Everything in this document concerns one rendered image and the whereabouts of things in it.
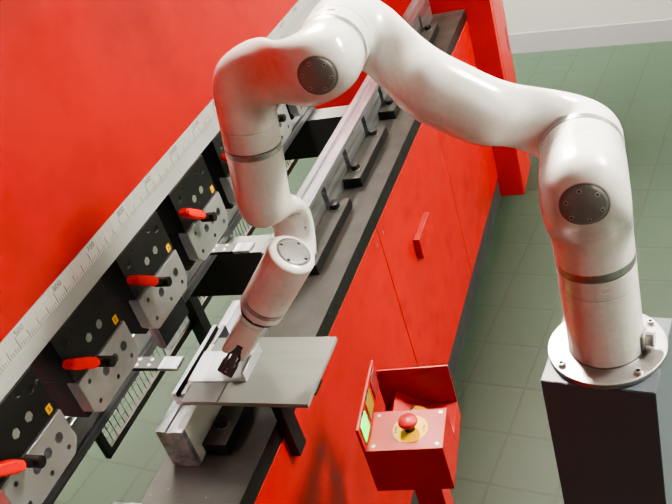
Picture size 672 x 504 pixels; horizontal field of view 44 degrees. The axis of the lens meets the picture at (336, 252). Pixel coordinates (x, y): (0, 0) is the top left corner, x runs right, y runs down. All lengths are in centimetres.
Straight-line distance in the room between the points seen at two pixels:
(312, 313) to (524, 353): 122
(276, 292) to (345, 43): 49
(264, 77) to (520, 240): 244
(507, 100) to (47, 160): 68
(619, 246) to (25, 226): 86
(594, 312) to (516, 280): 197
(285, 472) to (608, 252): 81
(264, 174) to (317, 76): 25
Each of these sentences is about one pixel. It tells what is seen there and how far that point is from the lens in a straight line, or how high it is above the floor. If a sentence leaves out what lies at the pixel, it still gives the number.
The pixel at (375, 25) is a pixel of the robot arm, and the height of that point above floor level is 161.
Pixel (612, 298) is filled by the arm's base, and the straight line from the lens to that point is 133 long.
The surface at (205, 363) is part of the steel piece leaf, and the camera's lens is 170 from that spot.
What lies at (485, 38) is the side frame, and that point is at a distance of 349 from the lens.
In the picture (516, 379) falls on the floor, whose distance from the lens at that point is 290.
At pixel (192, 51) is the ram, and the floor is 151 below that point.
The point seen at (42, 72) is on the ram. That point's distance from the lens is 136.
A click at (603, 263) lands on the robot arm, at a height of 122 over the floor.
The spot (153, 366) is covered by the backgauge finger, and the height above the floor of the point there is 100.
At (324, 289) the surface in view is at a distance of 198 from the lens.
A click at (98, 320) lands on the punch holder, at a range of 140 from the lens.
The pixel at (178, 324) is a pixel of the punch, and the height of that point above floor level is 111.
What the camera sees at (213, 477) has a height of 87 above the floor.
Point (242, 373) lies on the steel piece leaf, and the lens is 160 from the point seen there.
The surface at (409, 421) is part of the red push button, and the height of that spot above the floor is 81.
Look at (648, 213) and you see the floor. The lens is 358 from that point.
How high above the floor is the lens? 199
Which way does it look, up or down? 32 degrees down
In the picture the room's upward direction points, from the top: 19 degrees counter-clockwise
